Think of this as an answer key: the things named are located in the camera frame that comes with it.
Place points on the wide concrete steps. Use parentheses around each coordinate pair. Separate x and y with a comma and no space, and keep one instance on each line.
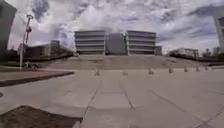
(126,62)

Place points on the grey concrete slab plaza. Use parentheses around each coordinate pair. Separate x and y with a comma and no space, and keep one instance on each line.
(133,86)

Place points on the grey building with horizontal bands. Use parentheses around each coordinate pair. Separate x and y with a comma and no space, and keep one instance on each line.
(90,41)

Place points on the row of bollards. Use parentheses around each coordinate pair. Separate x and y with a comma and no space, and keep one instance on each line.
(150,71)

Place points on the low dark building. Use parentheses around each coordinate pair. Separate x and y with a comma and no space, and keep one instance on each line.
(43,51)

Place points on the low distant building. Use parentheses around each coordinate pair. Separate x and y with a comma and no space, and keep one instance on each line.
(185,53)

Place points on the bicycle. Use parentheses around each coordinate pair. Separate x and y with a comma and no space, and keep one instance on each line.
(30,65)

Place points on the kerbed brown raised bed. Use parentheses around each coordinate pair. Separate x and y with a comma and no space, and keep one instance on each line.
(26,75)

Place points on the pale lamp pole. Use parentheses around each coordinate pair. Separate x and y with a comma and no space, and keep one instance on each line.
(22,50)

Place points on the brown soil patch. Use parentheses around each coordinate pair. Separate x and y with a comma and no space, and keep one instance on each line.
(30,118)

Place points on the pale building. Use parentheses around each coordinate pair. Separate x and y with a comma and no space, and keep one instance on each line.
(220,33)

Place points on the tall grey building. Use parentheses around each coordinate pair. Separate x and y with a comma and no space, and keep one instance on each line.
(5,26)

